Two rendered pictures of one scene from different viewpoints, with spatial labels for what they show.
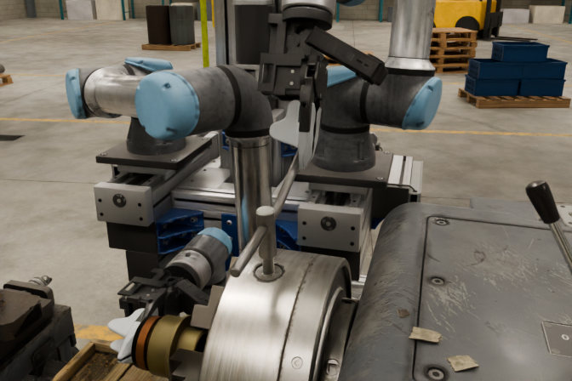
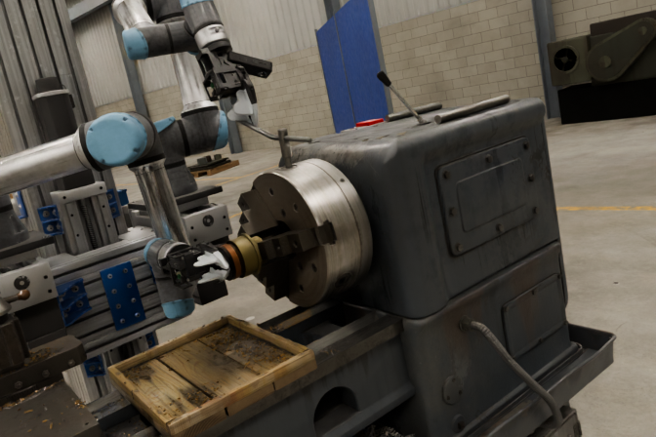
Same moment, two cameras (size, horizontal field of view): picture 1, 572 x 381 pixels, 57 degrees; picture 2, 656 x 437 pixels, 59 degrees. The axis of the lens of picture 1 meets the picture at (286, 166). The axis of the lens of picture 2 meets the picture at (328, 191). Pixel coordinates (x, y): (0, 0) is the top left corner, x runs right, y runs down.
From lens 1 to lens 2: 1.02 m
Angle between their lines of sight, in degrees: 50
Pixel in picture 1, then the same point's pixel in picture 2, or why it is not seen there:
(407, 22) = (194, 78)
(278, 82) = (227, 81)
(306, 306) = (323, 165)
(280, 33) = (212, 58)
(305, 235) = (195, 238)
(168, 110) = (134, 134)
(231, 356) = (316, 192)
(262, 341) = (322, 180)
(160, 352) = (249, 249)
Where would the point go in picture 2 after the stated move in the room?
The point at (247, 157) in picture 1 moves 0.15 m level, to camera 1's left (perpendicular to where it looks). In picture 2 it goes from (159, 177) to (107, 192)
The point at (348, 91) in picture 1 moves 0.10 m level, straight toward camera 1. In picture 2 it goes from (171, 134) to (188, 131)
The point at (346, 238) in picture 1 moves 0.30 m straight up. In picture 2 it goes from (222, 226) to (197, 125)
